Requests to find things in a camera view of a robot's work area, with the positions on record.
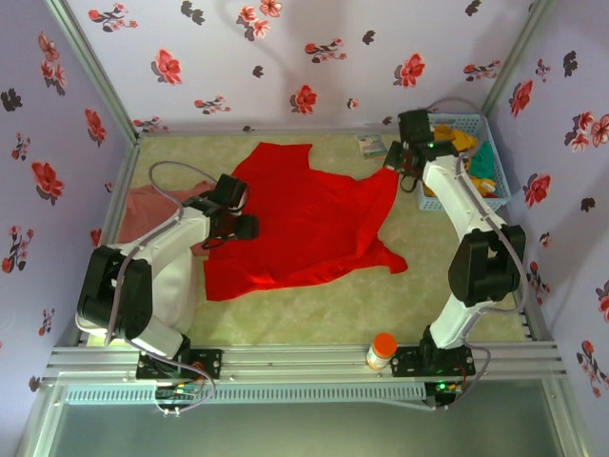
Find red printed t-shirt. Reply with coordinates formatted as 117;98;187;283
203;141;409;302

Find yellow and teal clothes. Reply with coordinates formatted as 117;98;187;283
421;124;499;199

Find light blue plastic basket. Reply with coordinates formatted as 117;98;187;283
418;112;513;213

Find teal t-shirt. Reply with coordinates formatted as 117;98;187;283
468;141;497;178

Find folded pink t-shirt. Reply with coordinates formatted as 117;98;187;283
117;180;220;247

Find small green circuit board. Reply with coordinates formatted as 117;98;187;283
155;386;197;401

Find orange capped white bottle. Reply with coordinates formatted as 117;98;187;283
364;332;399;371

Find grey right arm cable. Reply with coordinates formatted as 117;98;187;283
426;97;529;344

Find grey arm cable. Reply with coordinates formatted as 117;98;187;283
426;97;529;344
105;160;220;347

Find grey left arm cable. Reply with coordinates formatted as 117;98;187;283
105;160;220;347

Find aluminium table back rail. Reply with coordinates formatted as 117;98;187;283
137;126;413;140

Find aluminium frame post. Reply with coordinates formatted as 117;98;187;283
482;0;557;116
44;0;142;142

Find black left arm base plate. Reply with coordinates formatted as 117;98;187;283
136;348;224;381

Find aluminium frame rail with slots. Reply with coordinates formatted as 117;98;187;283
40;340;570;387

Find grey base power cable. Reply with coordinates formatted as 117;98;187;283
152;354;218;419
422;350;495;413

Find grey slotted cable duct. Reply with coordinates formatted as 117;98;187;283
64;383;427;407

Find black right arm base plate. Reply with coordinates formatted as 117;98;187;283
389;346;477;378

